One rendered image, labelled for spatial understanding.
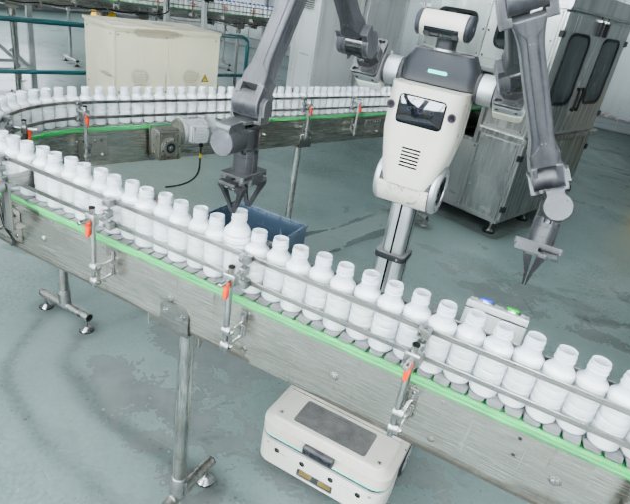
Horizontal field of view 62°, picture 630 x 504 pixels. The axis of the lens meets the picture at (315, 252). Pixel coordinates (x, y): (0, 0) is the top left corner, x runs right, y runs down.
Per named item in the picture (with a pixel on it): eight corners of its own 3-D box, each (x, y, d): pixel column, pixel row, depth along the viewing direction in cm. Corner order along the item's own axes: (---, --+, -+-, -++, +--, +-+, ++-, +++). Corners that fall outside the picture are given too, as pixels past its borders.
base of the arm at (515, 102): (505, 66, 150) (490, 104, 150) (506, 51, 143) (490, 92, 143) (537, 72, 147) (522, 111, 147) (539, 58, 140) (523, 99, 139)
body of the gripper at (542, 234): (560, 258, 114) (572, 226, 113) (513, 243, 117) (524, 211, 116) (559, 258, 120) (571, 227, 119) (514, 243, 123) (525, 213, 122)
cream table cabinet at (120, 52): (183, 134, 601) (187, 23, 548) (213, 150, 563) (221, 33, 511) (86, 141, 527) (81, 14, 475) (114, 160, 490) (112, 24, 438)
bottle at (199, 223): (214, 265, 141) (218, 209, 133) (196, 272, 136) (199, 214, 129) (199, 257, 144) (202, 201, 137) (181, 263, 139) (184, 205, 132)
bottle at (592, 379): (552, 427, 104) (584, 362, 97) (555, 410, 109) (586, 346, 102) (584, 442, 102) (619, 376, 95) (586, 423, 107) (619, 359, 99)
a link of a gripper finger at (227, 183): (215, 211, 123) (218, 173, 119) (233, 203, 129) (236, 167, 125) (238, 220, 121) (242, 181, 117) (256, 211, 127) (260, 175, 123)
